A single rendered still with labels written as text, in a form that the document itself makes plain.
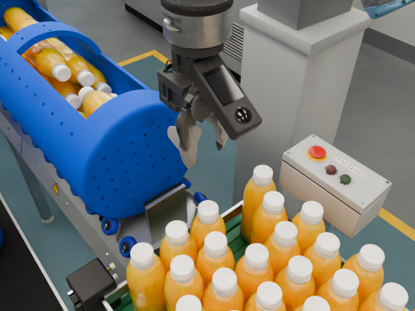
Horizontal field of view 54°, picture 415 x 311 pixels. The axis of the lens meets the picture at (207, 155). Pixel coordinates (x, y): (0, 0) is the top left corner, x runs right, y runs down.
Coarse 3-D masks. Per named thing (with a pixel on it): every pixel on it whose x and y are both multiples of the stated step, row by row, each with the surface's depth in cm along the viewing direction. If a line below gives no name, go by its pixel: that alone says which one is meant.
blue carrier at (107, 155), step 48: (0, 0) 130; (0, 48) 100; (96, 48) 110; (0, 96) 102; (48, 96) 85; (144, 96) 80; (48, 144) 84; (96, 144) 74; (144, 144) 82; (96, 192) 80; (144, 192) 90
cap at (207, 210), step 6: (204, 204) 76; (210, 204) 76; (216, 204) 76; (198, 210) 75; (204, 210) 75; (210, 210) 75; (216, 210) 75; (204, 216) 74; (210, 216) 74; (216, 216) 75
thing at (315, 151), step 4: (312, 148) 86; (316, 148) 86; (320, 148) 86; (312, 152) 85; (316, 152) 85; (320, 152) 85; (324, 152) 85; (312, 156) 85; (316, 156) 85; (320, 156) 85
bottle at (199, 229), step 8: (192, 224) 78; (200, 224) 76; (208, 224) 75; (216, 224) 76; (224, 224) 79; (192, 232) 78; (200, 232) 76; (208, 232) 76; (224, 232) 78; (200, 240) 77; (200, 248) 78
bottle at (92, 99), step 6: (90, 90) 90; (84, 96) 90; (90, 96) 87; (96, 96) 86; (102, 96) 86; (108, 96) 87; (84, 102) 88; (90, 102) 86; (96, 102) 85; (102, 102) 85; (84, 108) 88; (90, 108) 86; (96, 108) 85; (90, 114) 86
